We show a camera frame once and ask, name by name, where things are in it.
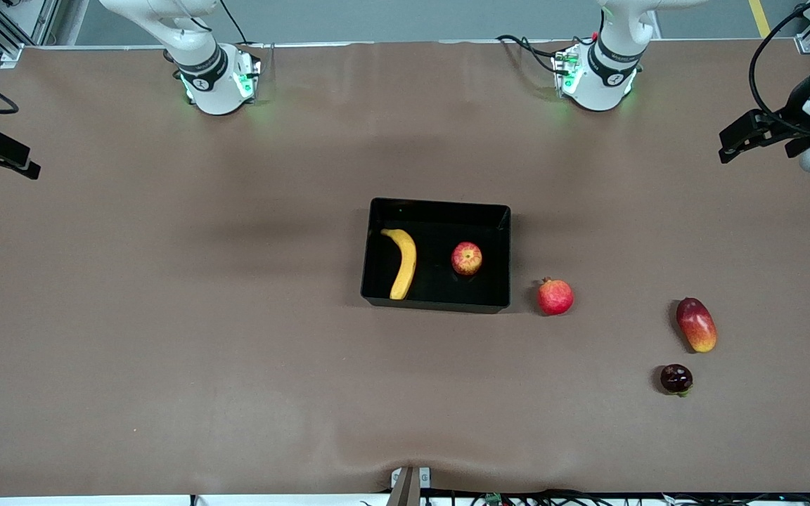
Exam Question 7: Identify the red yellow apple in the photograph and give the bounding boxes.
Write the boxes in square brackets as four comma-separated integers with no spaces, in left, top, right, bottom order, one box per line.
[451,241,484,277]

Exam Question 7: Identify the black rectangular plastic box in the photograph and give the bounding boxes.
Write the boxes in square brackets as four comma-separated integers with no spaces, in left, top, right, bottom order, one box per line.
[360,197,512,314]

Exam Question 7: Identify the yellow banana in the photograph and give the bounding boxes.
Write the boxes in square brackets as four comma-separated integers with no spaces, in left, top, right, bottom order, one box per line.
[380,228,418,301]

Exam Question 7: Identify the red yellow mango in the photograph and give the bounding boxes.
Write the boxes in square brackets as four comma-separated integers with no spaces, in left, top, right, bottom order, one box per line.
[675,297,718,353]

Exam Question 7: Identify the red pomegranate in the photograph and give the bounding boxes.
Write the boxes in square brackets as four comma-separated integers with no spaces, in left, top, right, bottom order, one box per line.
[536,276,575,316]

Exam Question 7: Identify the dark purple plum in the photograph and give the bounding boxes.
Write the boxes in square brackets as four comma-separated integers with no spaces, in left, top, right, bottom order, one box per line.
[660,363,694,398]

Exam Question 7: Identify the brown table cover sheet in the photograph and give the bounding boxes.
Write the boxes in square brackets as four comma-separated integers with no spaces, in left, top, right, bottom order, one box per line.
[0,39,810,496]

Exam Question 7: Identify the black arm base cables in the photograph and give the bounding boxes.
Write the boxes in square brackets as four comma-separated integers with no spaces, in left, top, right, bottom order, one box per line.
[495,34,562,74]

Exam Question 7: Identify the thin black base cable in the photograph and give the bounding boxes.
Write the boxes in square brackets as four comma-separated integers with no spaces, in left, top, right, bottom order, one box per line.
[219,0,250,46]

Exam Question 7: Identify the grey metal table bracket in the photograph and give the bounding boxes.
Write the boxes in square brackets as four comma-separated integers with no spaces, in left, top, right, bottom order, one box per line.
[390,465,432,506]

